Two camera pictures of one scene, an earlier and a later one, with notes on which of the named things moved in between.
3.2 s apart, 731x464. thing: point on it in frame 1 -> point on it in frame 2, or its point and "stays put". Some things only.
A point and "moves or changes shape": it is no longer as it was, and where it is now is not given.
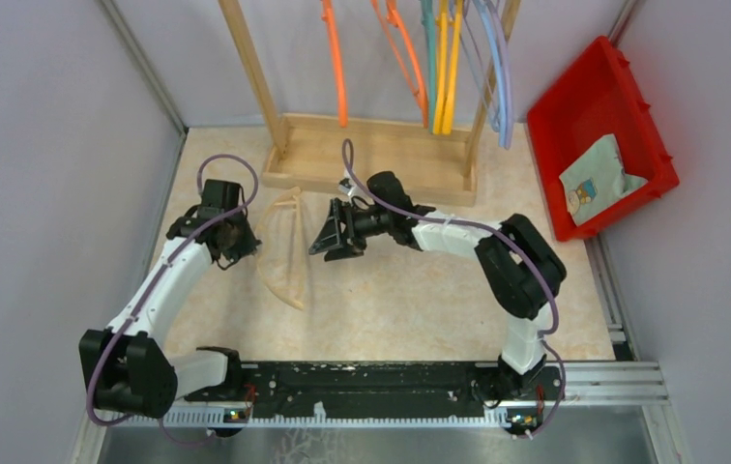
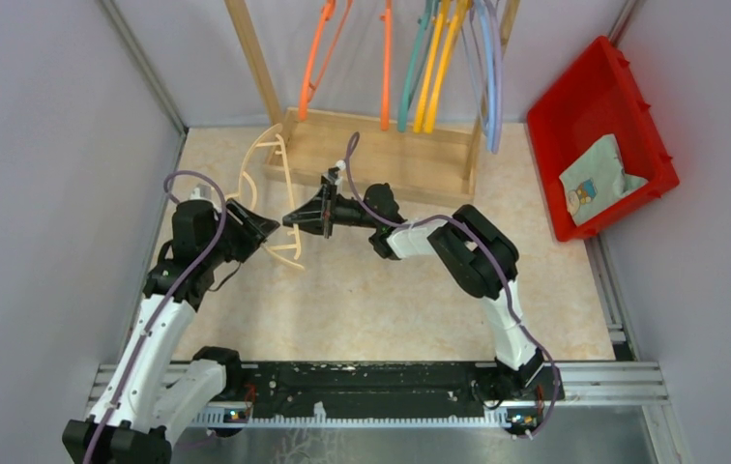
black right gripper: (331, 238) -> (312, 217)
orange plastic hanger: (419, 93) -> (387, 66)
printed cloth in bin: (596, 178) stays put
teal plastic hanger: (426, 16) -> (416, 65)
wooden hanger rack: (313, 152) stays put
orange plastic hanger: (327, 15) -> (328, 11)
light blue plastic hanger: (497, 124) -> (488, 132)
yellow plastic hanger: (443, 101) -> (419, 126)
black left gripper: (249, 244) stays put
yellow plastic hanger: (447, 94) moves or changes shape
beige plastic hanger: (281, 248) -> (291, 253)
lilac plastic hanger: (505, 56) moves or changes shape
